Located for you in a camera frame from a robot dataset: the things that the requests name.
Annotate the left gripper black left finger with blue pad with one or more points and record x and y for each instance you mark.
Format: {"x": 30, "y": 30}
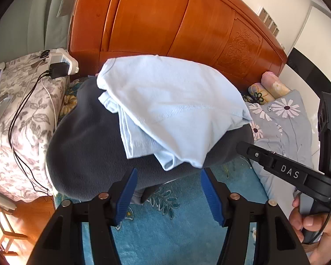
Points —
{"x": 61, "y": 240}

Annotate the white black sliding wardrobe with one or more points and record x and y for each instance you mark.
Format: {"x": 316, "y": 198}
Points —
{"x": 308, "y": 68}

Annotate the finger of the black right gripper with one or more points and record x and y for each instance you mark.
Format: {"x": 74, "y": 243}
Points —
{"x": 302, "y": 177}

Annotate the pink floral pillow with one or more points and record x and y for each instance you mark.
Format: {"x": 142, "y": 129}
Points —
{"x": 273, "y": 85}

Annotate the orange wooden headboard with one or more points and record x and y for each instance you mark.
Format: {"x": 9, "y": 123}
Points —
{"x": 224, "y": 34}

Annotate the white power strip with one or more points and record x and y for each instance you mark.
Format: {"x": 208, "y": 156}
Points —
{"x": 62, "y": 55}

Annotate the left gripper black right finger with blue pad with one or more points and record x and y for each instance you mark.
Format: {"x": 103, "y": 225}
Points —
{"x": 276, "y": 242}

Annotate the teal floral bed sheet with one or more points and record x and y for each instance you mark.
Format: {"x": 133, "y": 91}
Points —
{"x": 173, "y": 226}

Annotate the small wooden stool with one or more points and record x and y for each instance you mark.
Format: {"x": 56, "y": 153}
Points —
{"x": 9, "y": 235}

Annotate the grey green curtain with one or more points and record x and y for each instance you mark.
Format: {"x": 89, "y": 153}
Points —
{"x": 29, "y": 26}

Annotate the light blue long-sleeve shirt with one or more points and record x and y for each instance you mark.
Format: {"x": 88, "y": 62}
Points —
{"x": 173, "y": 109}

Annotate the light blue floral quilt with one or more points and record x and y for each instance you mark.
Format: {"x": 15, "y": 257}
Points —
{"x": 281, "y": 126}

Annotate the dark folded garment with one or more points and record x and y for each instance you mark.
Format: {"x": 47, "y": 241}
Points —
{"x": 86, "y": 156}

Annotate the black charger plug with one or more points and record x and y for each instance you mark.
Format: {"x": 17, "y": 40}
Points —
{"x": 57, "y": 70}

